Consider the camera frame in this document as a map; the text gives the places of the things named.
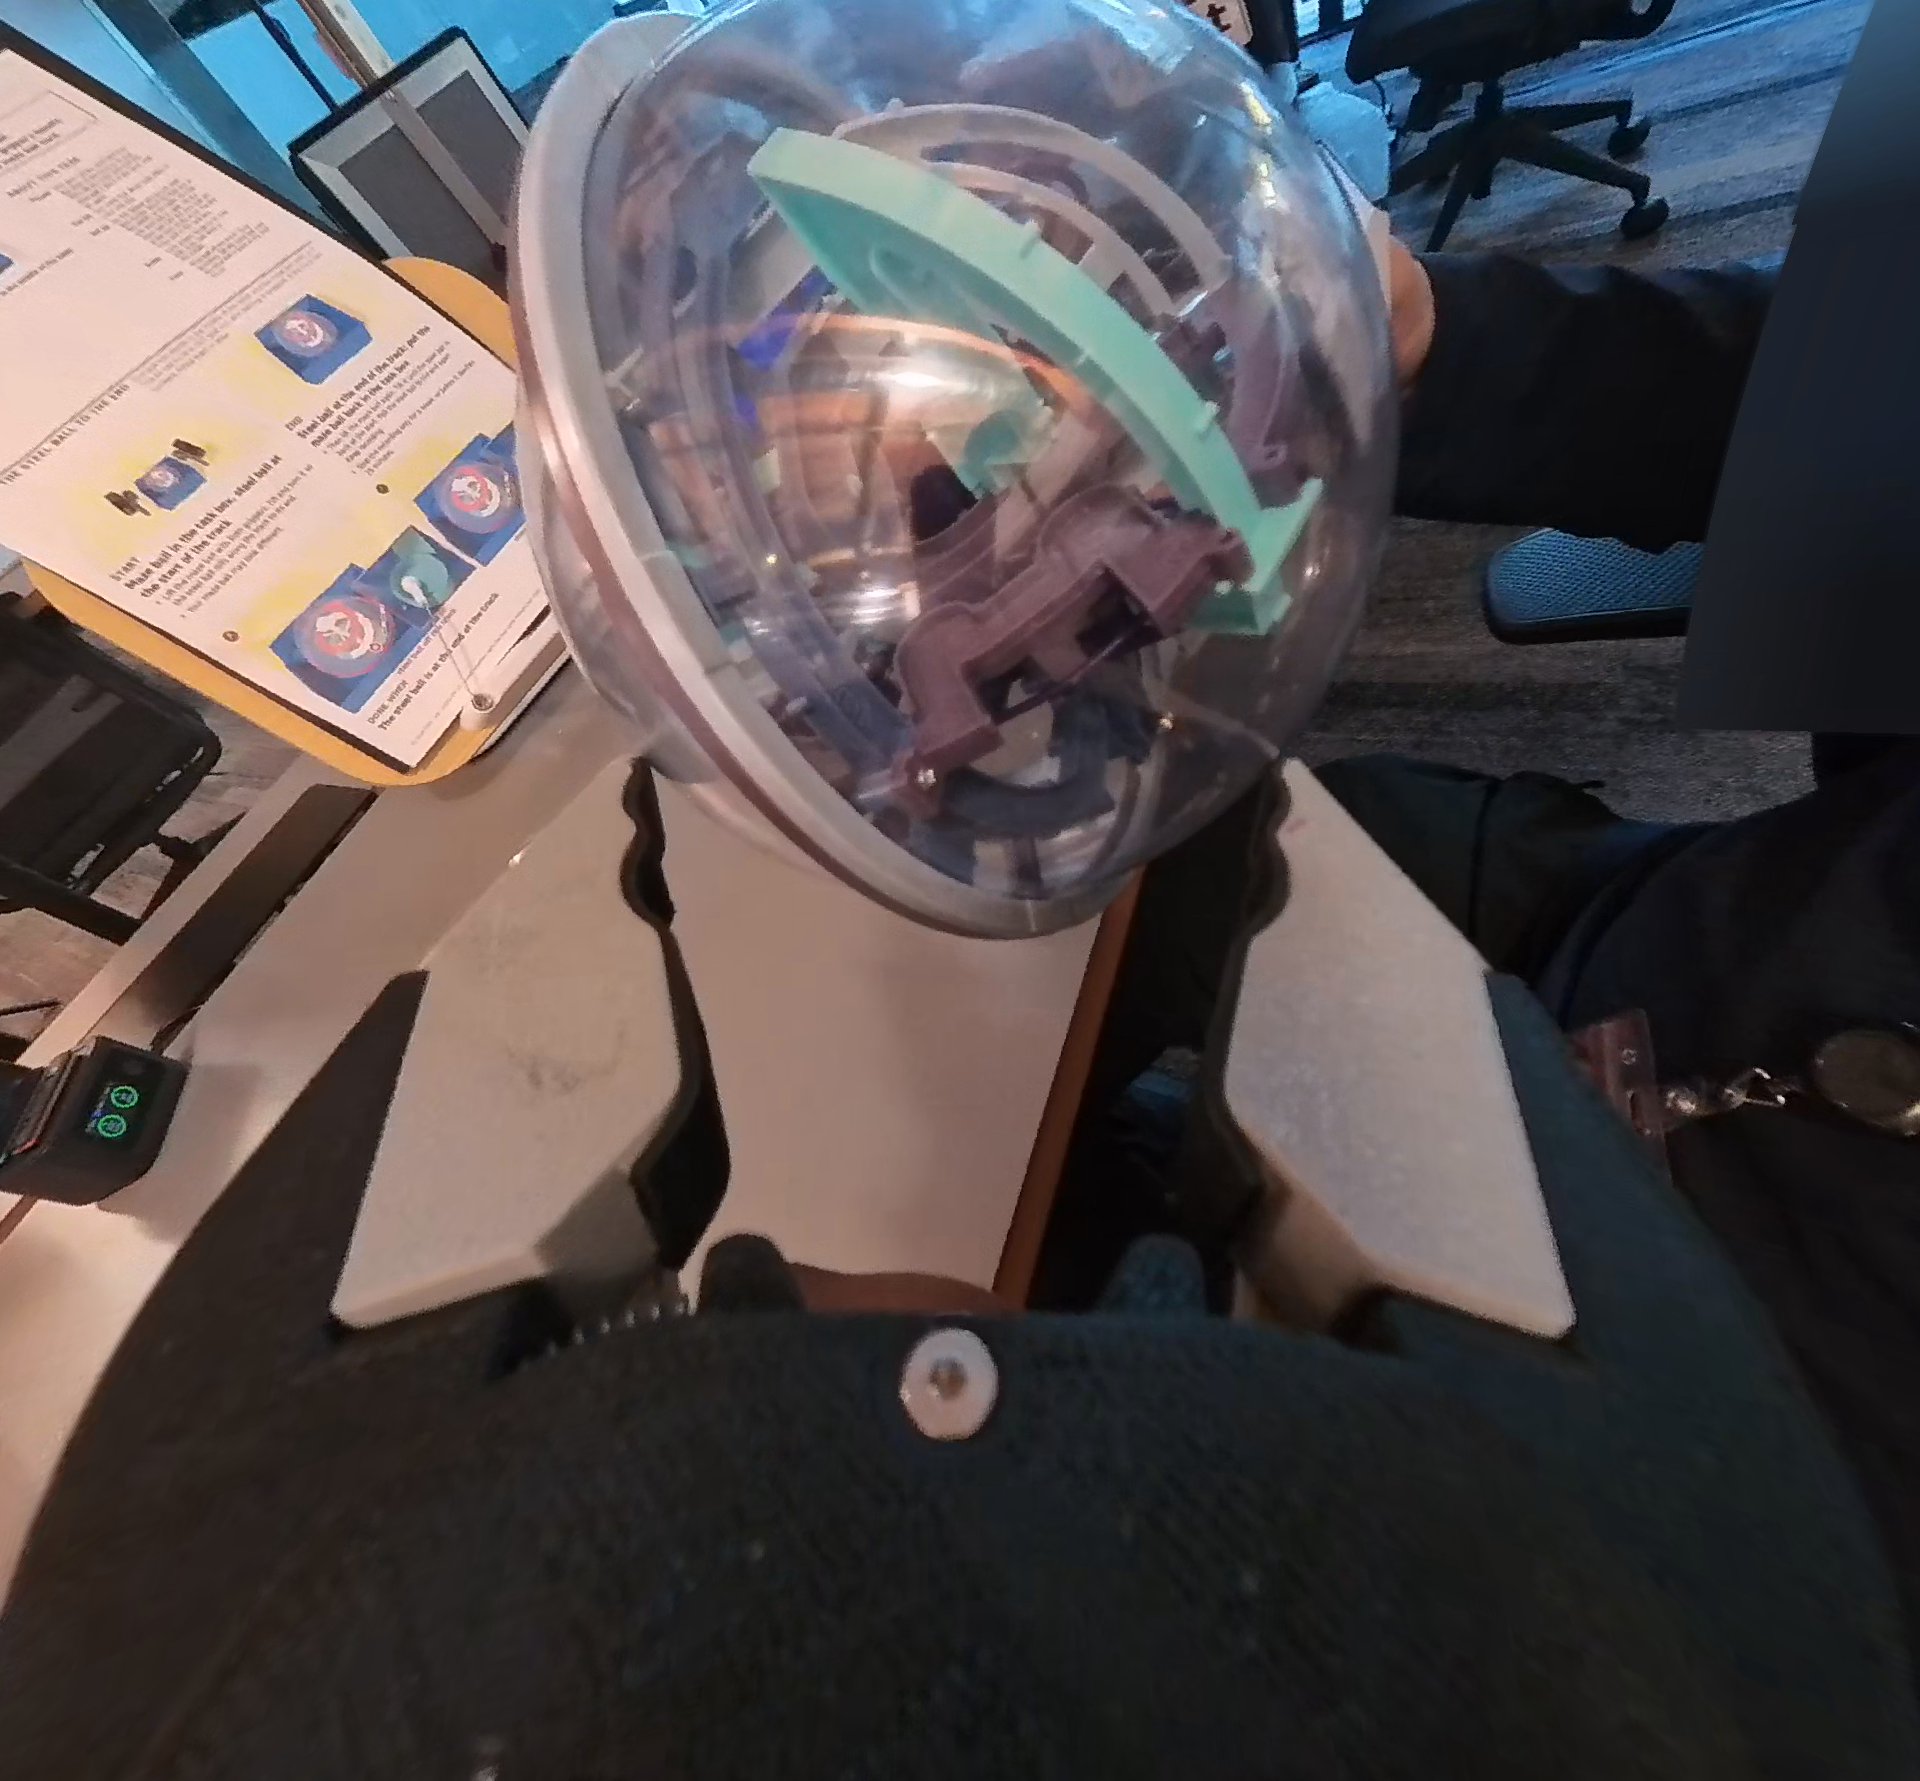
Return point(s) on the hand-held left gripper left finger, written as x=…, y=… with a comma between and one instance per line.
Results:
x=509, y=1062

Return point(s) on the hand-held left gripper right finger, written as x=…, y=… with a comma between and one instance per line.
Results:
x=1382, y=1091

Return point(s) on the clear maze ball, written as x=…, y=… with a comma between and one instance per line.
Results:
x=930, y=431

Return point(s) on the person's right forearm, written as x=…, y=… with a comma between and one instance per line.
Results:
x=1590, y=387

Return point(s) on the black smartwatch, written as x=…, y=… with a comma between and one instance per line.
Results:
x=105, y=1114

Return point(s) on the metal key clip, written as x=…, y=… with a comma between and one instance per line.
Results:
x=1868, y=1075

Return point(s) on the black mesh chair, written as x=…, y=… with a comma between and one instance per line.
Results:
x=90, y=761

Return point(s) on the printed instruction sheet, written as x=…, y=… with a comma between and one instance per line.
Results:
x=227, y=431

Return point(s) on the black panel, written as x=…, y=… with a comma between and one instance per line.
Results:
x=1815, y=311

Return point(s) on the grey framed panel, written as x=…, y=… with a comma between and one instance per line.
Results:
x=413, y=145

